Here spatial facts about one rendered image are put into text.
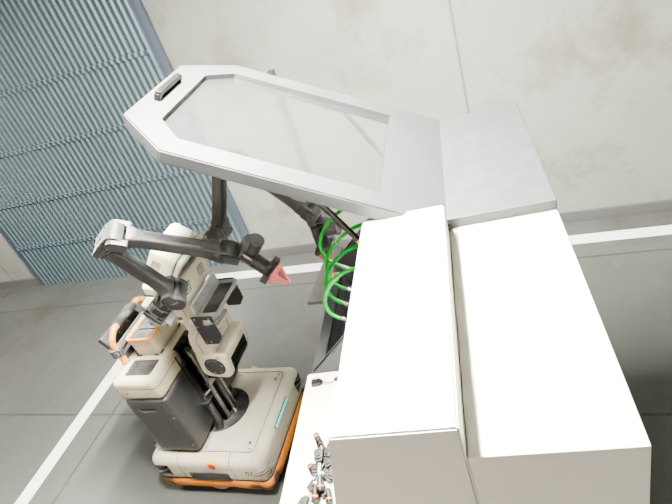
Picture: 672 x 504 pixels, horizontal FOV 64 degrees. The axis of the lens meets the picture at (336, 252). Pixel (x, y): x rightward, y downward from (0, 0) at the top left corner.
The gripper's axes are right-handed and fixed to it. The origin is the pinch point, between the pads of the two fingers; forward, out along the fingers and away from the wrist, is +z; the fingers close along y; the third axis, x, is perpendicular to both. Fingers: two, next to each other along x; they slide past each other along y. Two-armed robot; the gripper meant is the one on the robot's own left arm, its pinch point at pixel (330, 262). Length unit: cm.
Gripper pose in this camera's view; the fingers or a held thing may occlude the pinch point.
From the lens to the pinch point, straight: 229.5
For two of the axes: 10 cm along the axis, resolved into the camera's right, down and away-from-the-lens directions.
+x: -9.5, 1.6, 2.7
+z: 2.9, 7.9, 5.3
